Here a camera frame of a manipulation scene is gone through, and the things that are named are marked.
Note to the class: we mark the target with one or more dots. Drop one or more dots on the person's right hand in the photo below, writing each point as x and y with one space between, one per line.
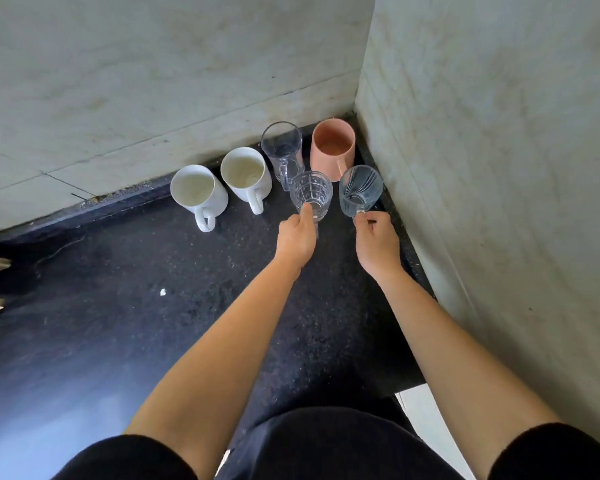
377 247

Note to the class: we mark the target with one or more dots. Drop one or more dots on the person's left hand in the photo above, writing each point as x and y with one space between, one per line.
296 242

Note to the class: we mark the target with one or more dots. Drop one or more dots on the person's left thumb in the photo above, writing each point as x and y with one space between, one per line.
307 217

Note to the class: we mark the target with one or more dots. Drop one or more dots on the person's right thumb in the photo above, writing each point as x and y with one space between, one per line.
361 223

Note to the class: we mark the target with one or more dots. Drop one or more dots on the clear ribbed glass tumbler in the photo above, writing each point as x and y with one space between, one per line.
311 192

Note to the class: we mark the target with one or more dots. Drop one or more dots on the clear swirl glass mug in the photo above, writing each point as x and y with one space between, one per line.
360 188

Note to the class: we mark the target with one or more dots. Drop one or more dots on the person's left forearm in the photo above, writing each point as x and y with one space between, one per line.
220 364

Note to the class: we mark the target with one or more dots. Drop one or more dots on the person's right forearm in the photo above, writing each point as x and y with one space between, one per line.
460 374

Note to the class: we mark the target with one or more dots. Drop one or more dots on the tall clear glass mug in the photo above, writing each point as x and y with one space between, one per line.
282 147

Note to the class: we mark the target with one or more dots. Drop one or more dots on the white ceramic mug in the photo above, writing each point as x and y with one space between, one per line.
197 192
245 173

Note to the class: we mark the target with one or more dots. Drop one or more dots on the pink plastic cup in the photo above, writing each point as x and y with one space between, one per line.
332 144

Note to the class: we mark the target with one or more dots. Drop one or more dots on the person's black shirt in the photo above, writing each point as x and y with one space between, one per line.
335 449

